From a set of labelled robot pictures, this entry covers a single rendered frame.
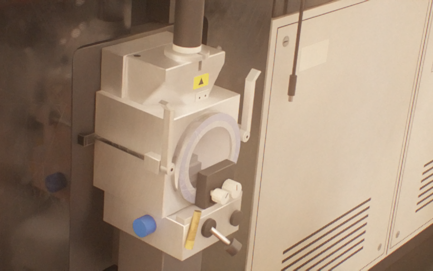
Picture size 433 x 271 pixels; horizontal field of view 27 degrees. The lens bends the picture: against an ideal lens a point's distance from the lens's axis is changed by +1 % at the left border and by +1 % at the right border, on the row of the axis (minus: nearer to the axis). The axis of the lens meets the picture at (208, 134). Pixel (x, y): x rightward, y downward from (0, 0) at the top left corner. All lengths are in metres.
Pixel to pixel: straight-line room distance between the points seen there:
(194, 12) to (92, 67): 0.11
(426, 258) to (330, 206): 0.44
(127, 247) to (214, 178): 0.13
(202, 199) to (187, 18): 0.16
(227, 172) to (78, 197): 0.14
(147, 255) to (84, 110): 0.16
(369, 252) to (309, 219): 0.24
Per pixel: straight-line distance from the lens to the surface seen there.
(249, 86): 0.83
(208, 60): 0.80
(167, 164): 0.76
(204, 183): 0.80
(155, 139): 0.78
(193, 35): 0.79
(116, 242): 0.91
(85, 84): 0.81
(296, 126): 1.10
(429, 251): 1.69
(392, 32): 1.26
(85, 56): 0.80
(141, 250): 0.87
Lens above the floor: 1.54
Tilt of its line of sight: 23 degrees down
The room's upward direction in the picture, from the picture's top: 5 degrees clockwise
